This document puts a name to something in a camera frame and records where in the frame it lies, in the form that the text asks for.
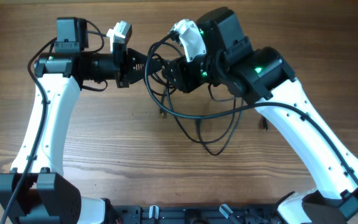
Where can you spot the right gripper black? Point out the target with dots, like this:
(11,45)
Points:
(185,81)

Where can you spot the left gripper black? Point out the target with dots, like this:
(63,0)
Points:
(120,55)

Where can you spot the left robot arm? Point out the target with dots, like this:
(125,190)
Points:
(35,189)

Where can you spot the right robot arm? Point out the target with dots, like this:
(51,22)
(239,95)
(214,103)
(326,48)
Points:
(218,52)

